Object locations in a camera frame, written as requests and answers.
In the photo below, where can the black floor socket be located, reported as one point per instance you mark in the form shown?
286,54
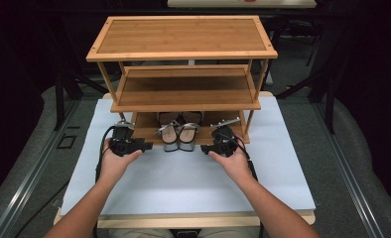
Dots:
66,141

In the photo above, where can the person's right hand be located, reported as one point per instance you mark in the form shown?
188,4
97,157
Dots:
236,167

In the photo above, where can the aluminium floor rail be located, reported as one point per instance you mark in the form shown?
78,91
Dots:
28,185
349,178

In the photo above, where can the black metal stand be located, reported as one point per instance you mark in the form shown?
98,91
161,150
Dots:
60,92
327,89

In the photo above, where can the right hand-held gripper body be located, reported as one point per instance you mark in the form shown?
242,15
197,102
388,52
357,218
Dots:
223,142

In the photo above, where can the white background table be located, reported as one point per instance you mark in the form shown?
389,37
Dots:
236,4

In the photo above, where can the white table mat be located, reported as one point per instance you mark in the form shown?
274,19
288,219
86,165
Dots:
183,178

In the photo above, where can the person's left hand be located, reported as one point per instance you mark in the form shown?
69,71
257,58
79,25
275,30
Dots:
112,167

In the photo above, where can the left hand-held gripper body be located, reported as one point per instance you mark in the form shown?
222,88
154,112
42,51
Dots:
122,145

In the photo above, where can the wooden shoe rack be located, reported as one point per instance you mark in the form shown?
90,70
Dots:
183,39

